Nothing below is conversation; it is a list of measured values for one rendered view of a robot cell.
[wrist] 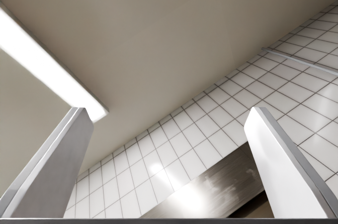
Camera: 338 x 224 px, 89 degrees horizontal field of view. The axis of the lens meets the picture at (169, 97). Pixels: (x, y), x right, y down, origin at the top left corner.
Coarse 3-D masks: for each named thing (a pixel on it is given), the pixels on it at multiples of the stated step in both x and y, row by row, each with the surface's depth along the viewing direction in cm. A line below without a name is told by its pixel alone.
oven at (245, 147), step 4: (244, 144) 88; (248, 144) 87; (236, 148) 89; (240, 148) 88; (244, 148) 87; (248, 148) 86; (244, 152) 86; (248, 152) 85; (248, 156) 84; (252, 156) 83; (252, 160) 82; (208, 168) 88; (180, 188) 87; (168, 196) 87; (156, 204) 86
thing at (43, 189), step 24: (72, 120) 9; (48, 144) 8; (72, 144) 9; (24, 168) 7; (48, 168) 7; (72, 168) 9; (24, 192) 6; (48, 192) 7; (0, 216) 5; (24, 216) 6; (48, 216) 7
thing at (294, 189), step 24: (264, 120) 9; (264, 144) 9; (288, 144) 8; (264, 168) 9; (288, 168) 7; (312, 168) 7; (288, 192) 7; (312, 192) 6; (288, 216) 7; (312, 216) 6; (336, 216) 5
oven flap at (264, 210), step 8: (256, 200) 73; (264, 200) 72; (248, 208) 72; (256, 208) 71; (264, 208) 69; (232, 216) 73; (240, 216) 72; (248, 216) 70; (256, 216) 69; (264, 216) 67; (272, 216) 66
